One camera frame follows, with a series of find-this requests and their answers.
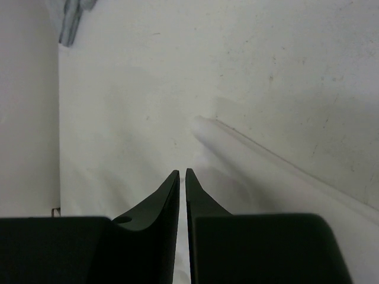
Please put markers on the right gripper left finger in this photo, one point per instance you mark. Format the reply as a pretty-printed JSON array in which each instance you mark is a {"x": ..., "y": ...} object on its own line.
[{"x": 138, "y": 246}]

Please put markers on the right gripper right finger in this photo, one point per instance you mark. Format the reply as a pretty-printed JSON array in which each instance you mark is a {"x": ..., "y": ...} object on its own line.
[{"x": 258, "y": 248}]

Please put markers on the white tank top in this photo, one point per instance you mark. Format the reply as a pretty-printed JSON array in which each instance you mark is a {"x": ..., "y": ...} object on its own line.
[{"x": 105, "y": 169}]

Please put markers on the folded grey tank top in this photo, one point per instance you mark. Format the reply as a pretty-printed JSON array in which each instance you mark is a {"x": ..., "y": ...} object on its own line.
[{"x": 72, "y": 12}]

